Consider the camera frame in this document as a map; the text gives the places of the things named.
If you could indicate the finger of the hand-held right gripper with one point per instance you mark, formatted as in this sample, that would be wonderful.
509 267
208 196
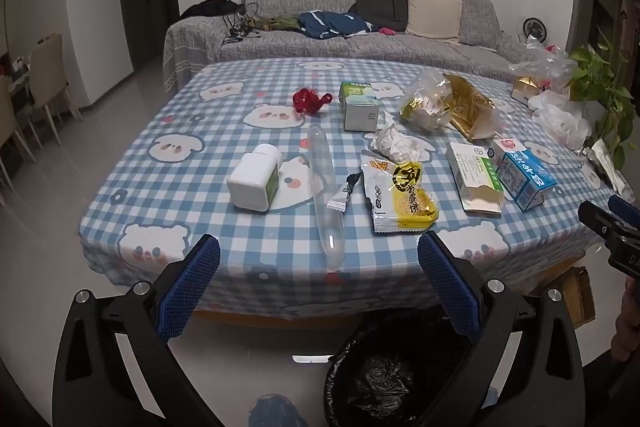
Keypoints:
625 210
595 216

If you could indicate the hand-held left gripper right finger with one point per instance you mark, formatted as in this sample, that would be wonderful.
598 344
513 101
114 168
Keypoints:
447 287

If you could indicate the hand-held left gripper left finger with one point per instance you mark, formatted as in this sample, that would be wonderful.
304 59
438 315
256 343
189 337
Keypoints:
190 292

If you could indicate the blue white milk carton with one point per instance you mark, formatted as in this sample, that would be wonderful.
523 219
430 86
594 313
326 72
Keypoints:
525 179

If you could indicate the yellow snack packet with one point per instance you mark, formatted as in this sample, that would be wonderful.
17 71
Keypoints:
400 197

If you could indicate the trash bin with black bag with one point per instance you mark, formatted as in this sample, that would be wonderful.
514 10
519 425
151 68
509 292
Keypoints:
385 372

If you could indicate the white bottle green label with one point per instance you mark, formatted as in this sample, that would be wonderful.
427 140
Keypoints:
252 182

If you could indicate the small silver black wrapper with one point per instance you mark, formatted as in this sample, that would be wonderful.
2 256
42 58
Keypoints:
342 197

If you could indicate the white tissue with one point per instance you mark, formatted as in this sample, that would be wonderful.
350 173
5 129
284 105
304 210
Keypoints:
397 142

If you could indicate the clear plastic tube case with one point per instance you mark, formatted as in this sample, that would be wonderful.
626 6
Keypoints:
322 187

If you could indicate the gold foil bag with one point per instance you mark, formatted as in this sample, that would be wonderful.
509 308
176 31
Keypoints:
472 112

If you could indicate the clear bag with gold wrappers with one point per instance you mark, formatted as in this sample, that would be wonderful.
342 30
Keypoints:
425 104

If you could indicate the red mesh net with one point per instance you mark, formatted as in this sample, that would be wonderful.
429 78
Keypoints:
310 101

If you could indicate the person's right hand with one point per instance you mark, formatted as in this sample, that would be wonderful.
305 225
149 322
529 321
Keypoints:
629 322

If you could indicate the cardboard box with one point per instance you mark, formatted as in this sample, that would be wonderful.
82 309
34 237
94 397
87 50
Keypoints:
575 297

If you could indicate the white plastic bag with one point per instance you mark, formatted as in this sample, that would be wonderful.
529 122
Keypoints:
560 117

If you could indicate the blue checked bear tablecloth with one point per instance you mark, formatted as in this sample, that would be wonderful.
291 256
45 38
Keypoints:
200 187

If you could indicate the green potted plant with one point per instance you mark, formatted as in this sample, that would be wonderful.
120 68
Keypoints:
605 92

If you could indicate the gold box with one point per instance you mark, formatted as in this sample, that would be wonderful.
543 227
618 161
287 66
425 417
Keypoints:
525 89

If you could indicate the blue slipper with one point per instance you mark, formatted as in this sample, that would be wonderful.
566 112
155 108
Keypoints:
272 412

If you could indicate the clear crumpled plastic bag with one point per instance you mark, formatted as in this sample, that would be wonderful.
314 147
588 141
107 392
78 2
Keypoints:
542 62

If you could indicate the wooden cabinet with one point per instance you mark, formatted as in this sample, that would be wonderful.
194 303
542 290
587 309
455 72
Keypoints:
627 17

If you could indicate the small round fan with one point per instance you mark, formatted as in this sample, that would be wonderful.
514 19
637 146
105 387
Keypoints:
532 28

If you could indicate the beige cushion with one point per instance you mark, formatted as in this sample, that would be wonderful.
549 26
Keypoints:
432 12

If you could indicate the beige dining chair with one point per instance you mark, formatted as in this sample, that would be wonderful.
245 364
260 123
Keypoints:
47 72

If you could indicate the pink cloth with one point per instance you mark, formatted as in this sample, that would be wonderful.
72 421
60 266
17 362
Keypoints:
387 30

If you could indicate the green cloth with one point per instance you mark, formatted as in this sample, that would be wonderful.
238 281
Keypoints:
280 24

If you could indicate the black cloth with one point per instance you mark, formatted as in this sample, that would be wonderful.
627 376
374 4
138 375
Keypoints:
210 7

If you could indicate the blue jacket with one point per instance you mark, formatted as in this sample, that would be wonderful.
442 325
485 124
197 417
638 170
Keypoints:
330 24

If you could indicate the black backpack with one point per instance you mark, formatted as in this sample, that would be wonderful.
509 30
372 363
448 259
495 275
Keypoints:
382 2

